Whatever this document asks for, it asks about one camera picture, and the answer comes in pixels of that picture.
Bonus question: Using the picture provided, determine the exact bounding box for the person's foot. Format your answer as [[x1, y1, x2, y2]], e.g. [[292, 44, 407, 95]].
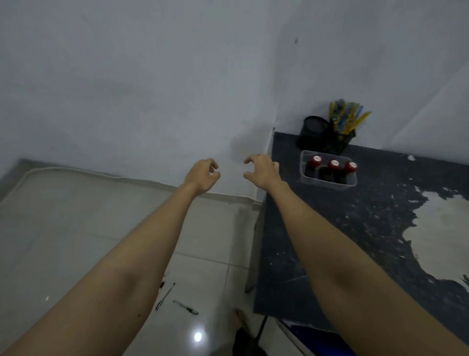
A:
[[234, 308, 254, 332]]

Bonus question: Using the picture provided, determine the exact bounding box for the round black mesh cup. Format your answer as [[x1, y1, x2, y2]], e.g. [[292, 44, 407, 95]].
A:
[[297, 115, 330, 150]]

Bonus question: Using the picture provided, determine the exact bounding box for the person's left hand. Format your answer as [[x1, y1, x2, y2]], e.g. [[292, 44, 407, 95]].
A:
[[182, 158, 221, 197]]

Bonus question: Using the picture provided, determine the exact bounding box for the blue and white seat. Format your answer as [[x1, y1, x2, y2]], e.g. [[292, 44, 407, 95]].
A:
[[276, 318, 358, 356]]

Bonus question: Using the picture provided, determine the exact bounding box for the bunch of yellow blue pens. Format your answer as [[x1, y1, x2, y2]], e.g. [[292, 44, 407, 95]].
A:
[[328, 98, 373, 137]]

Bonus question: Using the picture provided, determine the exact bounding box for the person's black trouser leg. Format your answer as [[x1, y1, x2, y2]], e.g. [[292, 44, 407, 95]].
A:
[[232, 315, 270, 356]]

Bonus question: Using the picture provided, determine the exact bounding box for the person's left forearm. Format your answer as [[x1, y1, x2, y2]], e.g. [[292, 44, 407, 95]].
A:
[[0, 183, 201, 356]]

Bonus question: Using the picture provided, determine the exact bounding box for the black mesh pen holder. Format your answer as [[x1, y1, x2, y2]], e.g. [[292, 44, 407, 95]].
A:
[[322, 123, 356, 156]]

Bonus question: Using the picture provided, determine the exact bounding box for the person's right hand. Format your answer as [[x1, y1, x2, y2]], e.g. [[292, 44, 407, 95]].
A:
[[243, 154, 283, 192]]

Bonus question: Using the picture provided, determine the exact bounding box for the black and silver pen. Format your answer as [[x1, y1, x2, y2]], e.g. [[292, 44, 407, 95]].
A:
[[172, 300, 199, 316]]

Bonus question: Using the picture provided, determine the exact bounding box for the person's right forearm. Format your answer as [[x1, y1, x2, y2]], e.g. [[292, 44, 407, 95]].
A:
[[266, 180, 469, 356]]

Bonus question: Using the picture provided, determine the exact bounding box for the red-capped dark bottle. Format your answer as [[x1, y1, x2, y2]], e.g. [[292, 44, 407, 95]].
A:
[[320, 159, 341, 183], [306, 155, 324, 179], [339, 161, 358, 185]]

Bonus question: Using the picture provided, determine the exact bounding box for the clear plastic container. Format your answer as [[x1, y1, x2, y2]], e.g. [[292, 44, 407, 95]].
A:
[[299, 150, 358, 191]]

